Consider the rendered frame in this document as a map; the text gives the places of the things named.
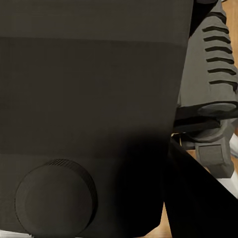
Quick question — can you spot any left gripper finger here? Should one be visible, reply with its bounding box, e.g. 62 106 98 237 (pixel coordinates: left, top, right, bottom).
164 137 238 238

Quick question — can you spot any digital camera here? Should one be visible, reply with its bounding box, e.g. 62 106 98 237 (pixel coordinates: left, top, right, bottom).
0 0 218 238

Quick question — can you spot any camera tripod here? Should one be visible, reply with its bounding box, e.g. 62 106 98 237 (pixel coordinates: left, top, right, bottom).
171 0 238 200

